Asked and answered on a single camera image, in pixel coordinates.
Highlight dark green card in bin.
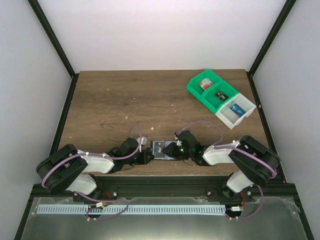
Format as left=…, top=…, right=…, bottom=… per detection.
left=214, top=91, right=229, bottom=102

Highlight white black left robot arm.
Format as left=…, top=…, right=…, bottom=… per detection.
left=36, top=137, right=154, bottom=195

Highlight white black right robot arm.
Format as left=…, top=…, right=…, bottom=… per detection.
left=153, top=130, right=281, bottom=194

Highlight black leather card holder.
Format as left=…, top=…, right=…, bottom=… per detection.
left=150, top=140, right=181, bottom=161

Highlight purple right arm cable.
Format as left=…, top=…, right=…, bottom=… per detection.
left=174, top=120, right=277, bottom=221

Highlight black frame post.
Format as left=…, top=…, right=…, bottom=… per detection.
left=26, top=0, right=77, bottom=79
left=248, top=0, right=298, bottom=76

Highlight white slotted cable duct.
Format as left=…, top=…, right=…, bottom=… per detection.
left=36, top=204, right=226, bottom=216

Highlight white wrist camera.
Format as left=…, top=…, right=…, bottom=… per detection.
left=137, top=136, right=148, bottom=152
left=174, top=131, right=179, bottom=141

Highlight green plastic bin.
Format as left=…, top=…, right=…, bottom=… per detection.
left=186, top=69, right=223, bottom=100
left=201, top=80, right=239, bottom=114

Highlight black frame post right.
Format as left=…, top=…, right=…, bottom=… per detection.
left=248, top=0, right=298, bottom=76

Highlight red white card in bin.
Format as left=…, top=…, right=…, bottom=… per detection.
left=198, top=78, right=214, bottom=91

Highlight white plastic bin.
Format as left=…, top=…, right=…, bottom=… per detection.
left=215, top=93, right=257, bottom=130

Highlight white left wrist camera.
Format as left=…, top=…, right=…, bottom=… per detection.
left=137, top=136, right=148, bottom=152

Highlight black frame post left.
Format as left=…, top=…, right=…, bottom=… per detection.
left=26, top=0, right=77, bottom=79

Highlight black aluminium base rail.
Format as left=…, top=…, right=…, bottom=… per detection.
left=30, top=175, right=299, bottom=204

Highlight blue card in bin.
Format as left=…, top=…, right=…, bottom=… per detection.
left=229, top=103, right=246, bottom=117

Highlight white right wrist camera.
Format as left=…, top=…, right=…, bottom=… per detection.
left=174, top=131, right=179, bottom=141

